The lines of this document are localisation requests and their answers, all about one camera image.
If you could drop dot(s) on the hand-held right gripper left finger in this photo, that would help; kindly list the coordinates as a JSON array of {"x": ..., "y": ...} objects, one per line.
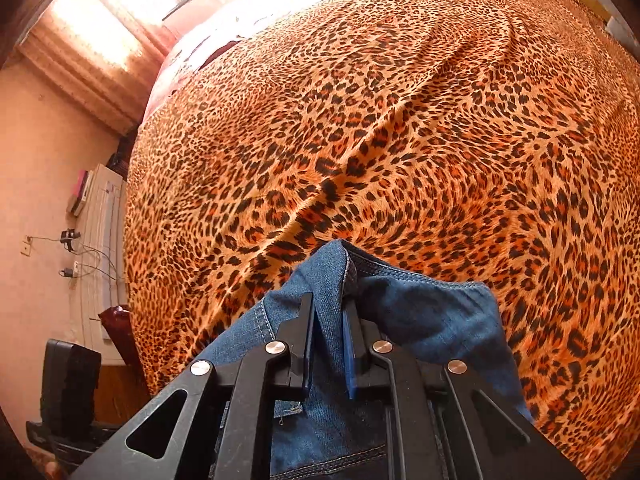
[{"x": 306, "y": 340}]

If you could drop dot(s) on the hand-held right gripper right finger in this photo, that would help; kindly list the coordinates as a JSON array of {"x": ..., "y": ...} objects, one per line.
[{"x": 351, "y": 355}]

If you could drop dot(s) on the blue denim pants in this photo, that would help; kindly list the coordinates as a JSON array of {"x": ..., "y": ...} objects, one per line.
[{"x": 425, "y": 315}]

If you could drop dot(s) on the dark red bag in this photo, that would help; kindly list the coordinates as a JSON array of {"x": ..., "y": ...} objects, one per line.
[{"x": 117, "y": 330}]

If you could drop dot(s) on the white radiator cover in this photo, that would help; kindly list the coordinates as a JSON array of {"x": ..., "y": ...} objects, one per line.
[{"x": 102, "y": 260}]

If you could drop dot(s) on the leopard print blanket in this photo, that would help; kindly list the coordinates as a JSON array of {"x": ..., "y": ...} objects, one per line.
[{"x": 400, "y": 135}]

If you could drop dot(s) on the black box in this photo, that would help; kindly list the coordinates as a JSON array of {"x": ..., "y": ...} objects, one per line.
[{"x": 70, "y": 385}]

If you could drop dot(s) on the black charger plug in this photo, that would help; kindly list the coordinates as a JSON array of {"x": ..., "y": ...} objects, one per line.
[
  {"x": 67, "y": 273},
  {"x": 70, "y": 239}
]

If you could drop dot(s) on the white box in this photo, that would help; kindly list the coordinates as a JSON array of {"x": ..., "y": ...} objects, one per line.
[{"x": 85, "y": 200}]

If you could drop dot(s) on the dark wicker basket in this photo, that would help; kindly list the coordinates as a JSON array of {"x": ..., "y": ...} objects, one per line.
[{"x": 122, "y": 152}]

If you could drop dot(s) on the pink book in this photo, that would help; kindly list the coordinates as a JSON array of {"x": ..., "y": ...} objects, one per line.
[{"x": 80, "y": 185}]

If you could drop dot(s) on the pink floral quilt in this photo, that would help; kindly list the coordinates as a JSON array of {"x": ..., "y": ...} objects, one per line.
[{"x": 240, "y": 25}]

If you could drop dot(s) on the patterned curtain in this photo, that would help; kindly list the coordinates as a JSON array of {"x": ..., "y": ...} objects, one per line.
[{"x": 95, "y": 55}]

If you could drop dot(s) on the wall socket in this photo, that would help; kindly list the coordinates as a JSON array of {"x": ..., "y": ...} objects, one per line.
[{"x": 26, "y": 246}]

